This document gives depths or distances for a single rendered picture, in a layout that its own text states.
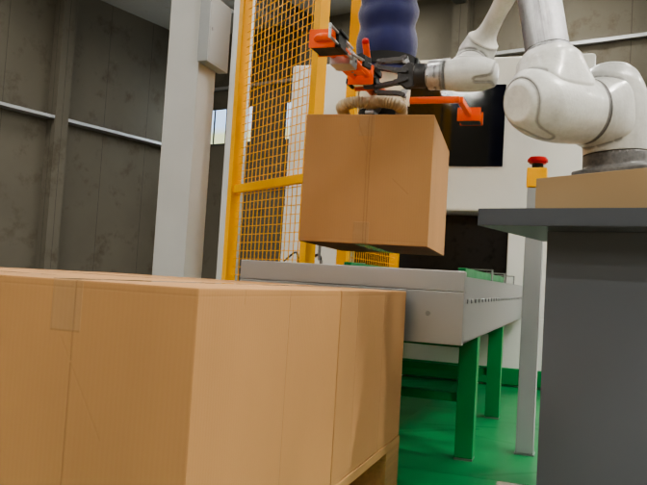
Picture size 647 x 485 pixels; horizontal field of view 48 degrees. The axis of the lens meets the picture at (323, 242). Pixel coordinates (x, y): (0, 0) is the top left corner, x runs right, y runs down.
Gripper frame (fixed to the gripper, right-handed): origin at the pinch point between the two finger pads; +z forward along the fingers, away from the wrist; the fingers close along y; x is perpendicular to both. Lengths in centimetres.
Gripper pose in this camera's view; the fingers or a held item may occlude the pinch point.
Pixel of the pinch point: (363, 77)
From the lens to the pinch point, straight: 236.6
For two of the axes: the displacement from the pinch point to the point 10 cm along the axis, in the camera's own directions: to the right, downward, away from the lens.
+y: -0.7, 10.0, -0.5
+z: -9.4, -0.5, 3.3
